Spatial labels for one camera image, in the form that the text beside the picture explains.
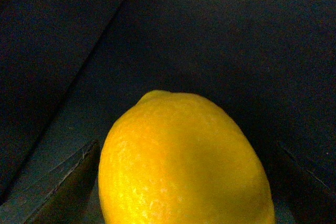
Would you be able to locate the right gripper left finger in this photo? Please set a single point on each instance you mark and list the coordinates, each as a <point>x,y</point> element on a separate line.
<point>66,201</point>

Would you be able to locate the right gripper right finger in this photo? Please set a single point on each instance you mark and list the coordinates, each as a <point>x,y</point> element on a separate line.
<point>311,186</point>

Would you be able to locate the yellow lemon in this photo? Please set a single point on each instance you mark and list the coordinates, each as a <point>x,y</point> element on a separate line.
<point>179,158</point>

